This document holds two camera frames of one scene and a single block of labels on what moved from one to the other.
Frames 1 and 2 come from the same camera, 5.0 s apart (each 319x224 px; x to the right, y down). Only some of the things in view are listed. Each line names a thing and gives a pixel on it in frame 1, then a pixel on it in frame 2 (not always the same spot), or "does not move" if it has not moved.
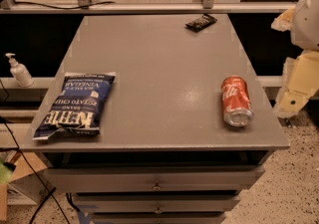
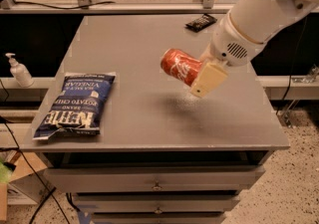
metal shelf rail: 138,7 does not move
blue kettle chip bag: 79,107 does not move
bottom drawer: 159,217 does not move
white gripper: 307,24 -> 231,43
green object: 5,173 does not move
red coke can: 236,106 -> 180,65
